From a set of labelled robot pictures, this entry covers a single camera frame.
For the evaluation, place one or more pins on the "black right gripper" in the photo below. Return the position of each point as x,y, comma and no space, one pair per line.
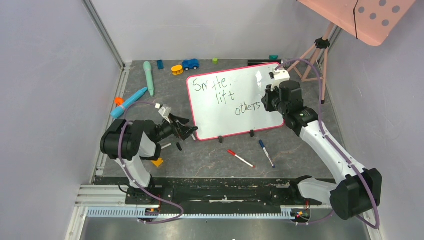
269,100

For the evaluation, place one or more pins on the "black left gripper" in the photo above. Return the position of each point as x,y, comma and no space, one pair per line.
185,132

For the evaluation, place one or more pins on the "black marker cap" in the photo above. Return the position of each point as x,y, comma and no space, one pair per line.
179,146

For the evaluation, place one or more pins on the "pink framed whiteboard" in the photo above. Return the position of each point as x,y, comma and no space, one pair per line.
229,102

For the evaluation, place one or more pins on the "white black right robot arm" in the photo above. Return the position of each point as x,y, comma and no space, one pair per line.
356,189

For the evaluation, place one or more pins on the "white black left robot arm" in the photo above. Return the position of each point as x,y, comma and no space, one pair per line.
129,143

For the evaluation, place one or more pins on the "green capped white marker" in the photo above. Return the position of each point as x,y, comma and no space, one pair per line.
166,145

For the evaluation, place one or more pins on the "yellow plastic wedge piece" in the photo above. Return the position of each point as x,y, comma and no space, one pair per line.
158,162

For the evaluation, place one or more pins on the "black cylinder object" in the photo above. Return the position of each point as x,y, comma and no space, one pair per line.
254,62

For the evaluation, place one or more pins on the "blue capped white marker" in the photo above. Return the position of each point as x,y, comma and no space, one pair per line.
262,145

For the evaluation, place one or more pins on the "red capped white marker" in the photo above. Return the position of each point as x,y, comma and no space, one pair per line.
240,158

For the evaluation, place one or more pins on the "yellow toy piece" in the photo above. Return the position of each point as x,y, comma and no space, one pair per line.
177,69

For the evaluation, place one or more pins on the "blue toy car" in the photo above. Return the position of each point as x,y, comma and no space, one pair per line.
190,64

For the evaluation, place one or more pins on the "pink tripod stand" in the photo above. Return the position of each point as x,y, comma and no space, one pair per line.
318,54

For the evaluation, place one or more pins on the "small dark blue block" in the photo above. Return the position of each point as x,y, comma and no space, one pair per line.
160,64

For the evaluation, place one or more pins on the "blue toy stick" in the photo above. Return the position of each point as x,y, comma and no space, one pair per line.
118,111

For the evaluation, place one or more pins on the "small orange toy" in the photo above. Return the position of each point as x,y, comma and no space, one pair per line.
119,101

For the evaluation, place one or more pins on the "mint green toy stick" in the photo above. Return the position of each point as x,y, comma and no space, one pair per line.
147,67

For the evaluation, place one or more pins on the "small green cube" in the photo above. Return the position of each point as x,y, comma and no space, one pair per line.
215,61

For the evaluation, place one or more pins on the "pink perforated panel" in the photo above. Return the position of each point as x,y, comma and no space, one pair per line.
370,21

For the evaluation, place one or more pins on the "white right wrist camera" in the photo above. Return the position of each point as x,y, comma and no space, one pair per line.
279,76

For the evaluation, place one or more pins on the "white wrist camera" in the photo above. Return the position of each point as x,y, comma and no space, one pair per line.
279,76
164,111

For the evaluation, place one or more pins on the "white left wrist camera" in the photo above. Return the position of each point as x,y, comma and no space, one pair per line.
164,111

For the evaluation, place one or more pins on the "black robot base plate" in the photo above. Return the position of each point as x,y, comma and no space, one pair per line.
219,195

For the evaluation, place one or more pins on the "white toothed cable rail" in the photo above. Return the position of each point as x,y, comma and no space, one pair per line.
145,213

